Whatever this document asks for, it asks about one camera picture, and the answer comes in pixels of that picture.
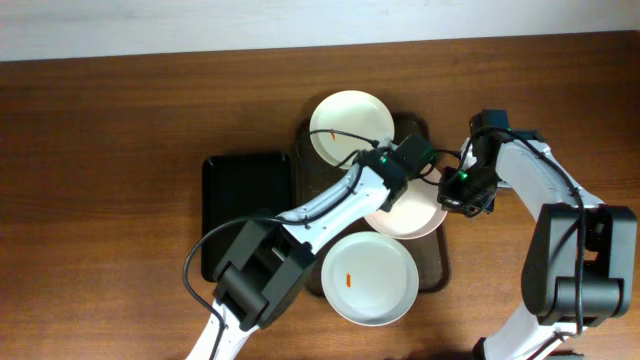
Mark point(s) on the white plate top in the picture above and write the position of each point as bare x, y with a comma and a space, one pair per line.
355, 117

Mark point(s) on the white plate bottom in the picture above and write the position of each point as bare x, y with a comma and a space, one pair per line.
385, 279

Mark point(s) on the white plate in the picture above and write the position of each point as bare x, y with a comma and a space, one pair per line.
385, 279
414, 215
355, 117

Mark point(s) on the brown serving tray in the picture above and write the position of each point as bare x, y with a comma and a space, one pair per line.
313, 175

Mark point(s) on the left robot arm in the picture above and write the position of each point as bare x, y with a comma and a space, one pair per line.
267, 264

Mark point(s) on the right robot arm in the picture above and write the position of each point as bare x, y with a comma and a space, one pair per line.
579, 267

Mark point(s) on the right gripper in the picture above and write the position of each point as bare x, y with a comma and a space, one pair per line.
463, 195

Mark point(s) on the black small tray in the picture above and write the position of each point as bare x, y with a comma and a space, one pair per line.
242, 185

